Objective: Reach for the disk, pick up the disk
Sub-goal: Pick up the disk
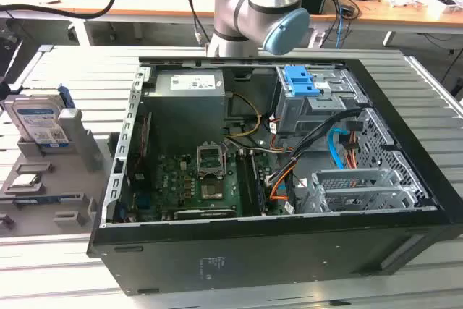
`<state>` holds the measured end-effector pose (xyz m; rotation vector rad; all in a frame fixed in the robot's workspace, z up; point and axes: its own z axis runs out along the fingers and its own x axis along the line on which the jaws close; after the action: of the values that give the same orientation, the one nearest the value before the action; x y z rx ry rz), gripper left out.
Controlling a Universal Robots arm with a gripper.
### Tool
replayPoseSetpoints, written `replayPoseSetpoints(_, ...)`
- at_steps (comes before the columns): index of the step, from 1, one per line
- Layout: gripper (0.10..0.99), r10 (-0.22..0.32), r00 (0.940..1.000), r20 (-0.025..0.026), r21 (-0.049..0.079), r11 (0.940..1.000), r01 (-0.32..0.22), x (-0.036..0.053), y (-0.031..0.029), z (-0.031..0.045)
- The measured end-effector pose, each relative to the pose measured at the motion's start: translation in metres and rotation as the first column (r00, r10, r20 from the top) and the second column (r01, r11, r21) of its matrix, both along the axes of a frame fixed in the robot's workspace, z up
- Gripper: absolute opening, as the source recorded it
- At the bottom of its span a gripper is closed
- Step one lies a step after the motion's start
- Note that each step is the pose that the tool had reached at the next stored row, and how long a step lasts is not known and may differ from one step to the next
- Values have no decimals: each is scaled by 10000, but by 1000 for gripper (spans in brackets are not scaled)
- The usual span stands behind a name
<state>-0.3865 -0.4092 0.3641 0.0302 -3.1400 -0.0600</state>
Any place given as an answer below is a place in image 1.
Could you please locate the grey parts rack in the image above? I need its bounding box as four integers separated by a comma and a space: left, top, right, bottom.
0, 107, 122, 237

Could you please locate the grey metal disk bay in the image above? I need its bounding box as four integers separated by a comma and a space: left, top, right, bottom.
273, 64, 367, 144

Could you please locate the blue RAM stick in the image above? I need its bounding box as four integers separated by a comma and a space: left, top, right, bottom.
0, 195, 82, 206

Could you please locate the black RAM slot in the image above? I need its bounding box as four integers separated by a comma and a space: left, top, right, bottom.
237, 151, 255, 216
250, 151, 269, 214

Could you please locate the grey perforated drive cage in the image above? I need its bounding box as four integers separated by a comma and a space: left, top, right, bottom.
310, 169, 421, 214

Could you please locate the orange wire bundle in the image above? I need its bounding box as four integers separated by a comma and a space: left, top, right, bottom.
268, 158, 301, 202

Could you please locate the CPU chip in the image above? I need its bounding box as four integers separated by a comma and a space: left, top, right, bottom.
7, 173, 41, 191

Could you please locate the metal CPU socket cover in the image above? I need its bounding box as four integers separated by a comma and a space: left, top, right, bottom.
195, 140, 227, 179

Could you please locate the black braided wire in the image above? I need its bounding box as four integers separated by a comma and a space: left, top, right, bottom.
266, 107, 362, 187

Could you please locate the hard disk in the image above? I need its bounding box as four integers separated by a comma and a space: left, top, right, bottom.
2, 84, 76, 149

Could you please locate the grey power supply unit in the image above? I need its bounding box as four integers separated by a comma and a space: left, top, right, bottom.
143, 69, 232, 137

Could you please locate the yellow wire bundle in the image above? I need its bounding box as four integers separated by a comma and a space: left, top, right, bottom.
225, 93, 263, 140

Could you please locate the blue plastic bay latch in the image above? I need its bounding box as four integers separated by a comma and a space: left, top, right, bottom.
284, 65, 323, 97

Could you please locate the black graphics card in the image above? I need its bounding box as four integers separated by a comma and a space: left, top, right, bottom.
172, 207, 238, 221

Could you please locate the orange power wire plug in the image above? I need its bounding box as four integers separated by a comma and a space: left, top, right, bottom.
344, 130, 360, 169

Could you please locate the thin blue cable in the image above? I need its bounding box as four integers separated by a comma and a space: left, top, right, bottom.
335, 4, 345, 50

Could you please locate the black open PC case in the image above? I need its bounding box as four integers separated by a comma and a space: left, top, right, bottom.
85, 56, 463, 297

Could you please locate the green motherboard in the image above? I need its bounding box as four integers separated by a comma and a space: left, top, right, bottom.
130, 151, 290, 221

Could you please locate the light blue data wire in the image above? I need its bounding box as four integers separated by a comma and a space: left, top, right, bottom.
326, 126, 347, 170

